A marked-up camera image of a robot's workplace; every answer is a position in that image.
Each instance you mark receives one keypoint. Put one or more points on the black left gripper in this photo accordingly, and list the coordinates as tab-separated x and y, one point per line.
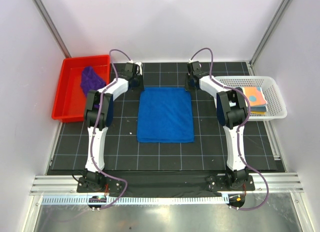
141	88

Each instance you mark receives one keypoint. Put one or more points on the purple towel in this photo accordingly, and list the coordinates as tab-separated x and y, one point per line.
90	80

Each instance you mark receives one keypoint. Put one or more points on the pastel striped towel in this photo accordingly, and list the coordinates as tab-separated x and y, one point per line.
255	96

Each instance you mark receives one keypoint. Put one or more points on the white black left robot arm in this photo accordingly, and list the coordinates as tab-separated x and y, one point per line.
98	116

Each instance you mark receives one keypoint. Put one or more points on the yellow tiger hello towel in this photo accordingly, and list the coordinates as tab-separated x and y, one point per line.
259	110

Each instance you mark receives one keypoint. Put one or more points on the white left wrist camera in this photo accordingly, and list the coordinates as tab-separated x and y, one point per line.
139	67

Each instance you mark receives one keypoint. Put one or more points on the blue towel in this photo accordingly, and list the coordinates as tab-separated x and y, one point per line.
165	116

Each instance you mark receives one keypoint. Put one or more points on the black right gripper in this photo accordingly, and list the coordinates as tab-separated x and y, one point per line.
187	87

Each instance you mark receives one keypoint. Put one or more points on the red plastic bin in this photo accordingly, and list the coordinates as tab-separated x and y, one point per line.
69	102

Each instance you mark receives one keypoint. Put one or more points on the white plastic mesh basket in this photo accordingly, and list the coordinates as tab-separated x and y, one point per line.
263	93

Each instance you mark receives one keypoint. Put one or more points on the aluminium front rail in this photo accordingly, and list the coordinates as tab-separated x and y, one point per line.
61	190

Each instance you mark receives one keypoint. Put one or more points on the aluminium corner post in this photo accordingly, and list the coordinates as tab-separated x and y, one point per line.
52	28
283	6

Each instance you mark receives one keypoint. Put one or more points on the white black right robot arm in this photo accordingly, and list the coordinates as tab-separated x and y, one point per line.
232	114

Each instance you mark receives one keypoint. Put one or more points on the left aluminium corner post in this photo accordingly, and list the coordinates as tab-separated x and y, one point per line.
52	28

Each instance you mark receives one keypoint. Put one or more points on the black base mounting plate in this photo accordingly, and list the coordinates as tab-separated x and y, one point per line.
163	183

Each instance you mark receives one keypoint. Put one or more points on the right aluminium corner post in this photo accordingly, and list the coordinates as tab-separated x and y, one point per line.
283	6

